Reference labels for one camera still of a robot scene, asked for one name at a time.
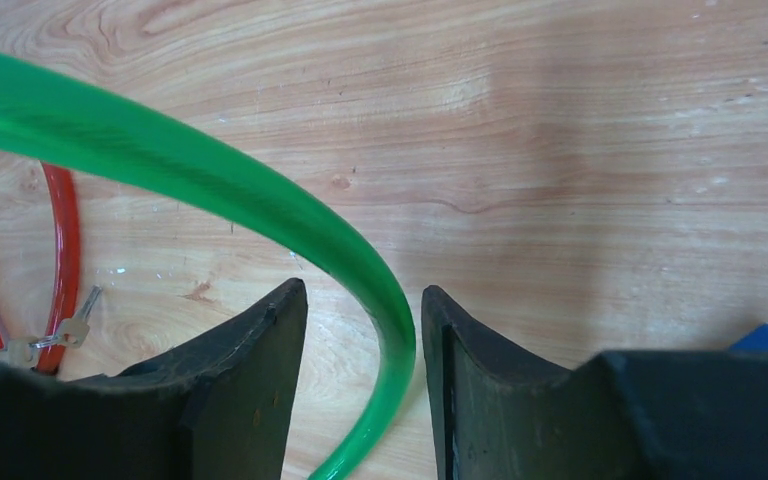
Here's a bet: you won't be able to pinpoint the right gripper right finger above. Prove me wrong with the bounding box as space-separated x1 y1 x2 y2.
421 285 768 479

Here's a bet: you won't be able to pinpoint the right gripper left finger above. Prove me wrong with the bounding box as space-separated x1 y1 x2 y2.
0 278 308 479

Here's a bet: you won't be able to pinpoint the silver keys of red lock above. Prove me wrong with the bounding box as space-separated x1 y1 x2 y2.
0 285 103 369

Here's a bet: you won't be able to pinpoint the red cable lock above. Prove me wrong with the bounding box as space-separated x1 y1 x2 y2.
0 164 82 347

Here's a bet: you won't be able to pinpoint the green cable lock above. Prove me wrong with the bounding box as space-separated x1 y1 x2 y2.
0 53 416 479

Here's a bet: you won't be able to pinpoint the blue green white brick stack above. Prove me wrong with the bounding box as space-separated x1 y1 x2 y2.
728 323 768 352

